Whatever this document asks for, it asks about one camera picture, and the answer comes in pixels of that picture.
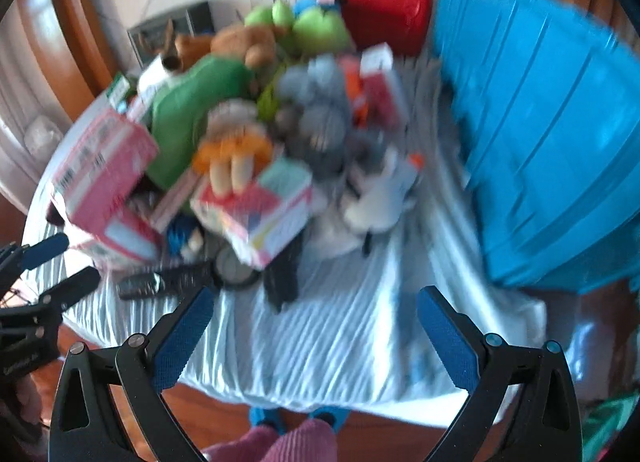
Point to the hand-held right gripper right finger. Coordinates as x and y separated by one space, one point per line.
450 342

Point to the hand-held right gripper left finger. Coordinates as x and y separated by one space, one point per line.
182 337

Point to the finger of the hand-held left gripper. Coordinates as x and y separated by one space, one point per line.
70 287
47 247

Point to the white plush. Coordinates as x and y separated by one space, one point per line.
375 197

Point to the blue plastic crate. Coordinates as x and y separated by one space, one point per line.
540 142

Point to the person's left hand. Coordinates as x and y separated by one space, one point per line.
30 399

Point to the black remote control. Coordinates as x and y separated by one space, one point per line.
165 282

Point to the small pink box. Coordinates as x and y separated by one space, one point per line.
130 237

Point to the round grey tin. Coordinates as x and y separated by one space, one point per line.
235 269

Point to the large pink box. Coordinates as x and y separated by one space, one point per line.
100 167

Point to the light blue cloth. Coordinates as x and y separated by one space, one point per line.
350 332

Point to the clear plastic bag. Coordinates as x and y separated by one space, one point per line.
42 134

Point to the person's blue slipper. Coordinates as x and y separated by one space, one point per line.
327 414
265 418

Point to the white and pink box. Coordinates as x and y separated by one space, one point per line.
270 222

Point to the person's pink trousers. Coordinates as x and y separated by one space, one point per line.
290 444

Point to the small green box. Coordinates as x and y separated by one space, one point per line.
120 91

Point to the green cloth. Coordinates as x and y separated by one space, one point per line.
612 427

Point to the white paper roll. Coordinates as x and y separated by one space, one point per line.
152 74

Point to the doll with orange scarf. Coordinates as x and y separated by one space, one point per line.
235 142

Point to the green flat plush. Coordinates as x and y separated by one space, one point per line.
200 92

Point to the red box with white tag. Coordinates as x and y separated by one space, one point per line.
380 92

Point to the grey mouse plush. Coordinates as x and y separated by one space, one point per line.
320 107

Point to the orange plush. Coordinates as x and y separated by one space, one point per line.
356 87

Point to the dark green gift box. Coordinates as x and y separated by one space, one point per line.
200 17

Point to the brown teddy bear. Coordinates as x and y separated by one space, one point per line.
240 42

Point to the green frog plush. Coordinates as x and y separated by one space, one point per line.
320 29

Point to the red toy suitcase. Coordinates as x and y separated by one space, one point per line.
380 12

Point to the blue and pink plush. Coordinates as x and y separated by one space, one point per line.
315 4

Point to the curved wooden wall trim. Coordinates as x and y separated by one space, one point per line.
65 17

